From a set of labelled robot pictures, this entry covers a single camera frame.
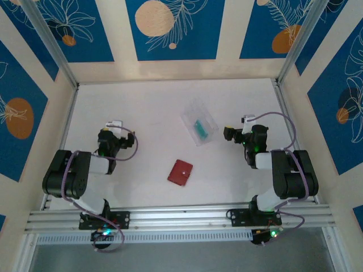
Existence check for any clear plastic bag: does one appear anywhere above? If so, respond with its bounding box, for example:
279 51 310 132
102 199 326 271
180 97 220 147

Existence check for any red leather card holder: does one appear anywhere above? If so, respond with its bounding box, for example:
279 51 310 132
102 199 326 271
166 159 193 187

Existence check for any black controller board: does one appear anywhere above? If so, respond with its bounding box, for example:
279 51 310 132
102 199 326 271
90 226 114 250
251 228 282 247

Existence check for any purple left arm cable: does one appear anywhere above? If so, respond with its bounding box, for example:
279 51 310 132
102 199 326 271
61 127 140 253

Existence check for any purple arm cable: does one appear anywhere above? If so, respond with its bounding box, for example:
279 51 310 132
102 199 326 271
246 112 310 247
61 127 140 253

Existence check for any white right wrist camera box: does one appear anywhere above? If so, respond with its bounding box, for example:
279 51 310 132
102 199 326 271
240 114 256 134

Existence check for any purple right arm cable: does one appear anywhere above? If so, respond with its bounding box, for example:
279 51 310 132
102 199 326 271
246 112 310 247

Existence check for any aluminium side rail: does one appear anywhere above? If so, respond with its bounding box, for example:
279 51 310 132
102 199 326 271
271 79 320 205
41 84 80 211

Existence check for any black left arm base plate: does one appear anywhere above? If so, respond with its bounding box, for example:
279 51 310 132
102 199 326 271
78 211 131 230

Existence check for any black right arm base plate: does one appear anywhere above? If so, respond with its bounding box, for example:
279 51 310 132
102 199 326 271
226 208 283 227

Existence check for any aluminium table edge rail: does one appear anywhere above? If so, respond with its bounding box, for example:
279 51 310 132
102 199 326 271
24 201 337 233

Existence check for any grey slotted cable duct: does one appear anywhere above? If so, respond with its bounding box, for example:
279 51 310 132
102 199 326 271
36 229 254 245

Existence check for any aluminium frame post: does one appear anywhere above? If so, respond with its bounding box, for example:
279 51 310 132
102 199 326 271
276 0 326 86
19 0 80 88

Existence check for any aluminium frame leg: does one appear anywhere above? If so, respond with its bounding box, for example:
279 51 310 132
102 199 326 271
15 232 39 272
322 226 341 272

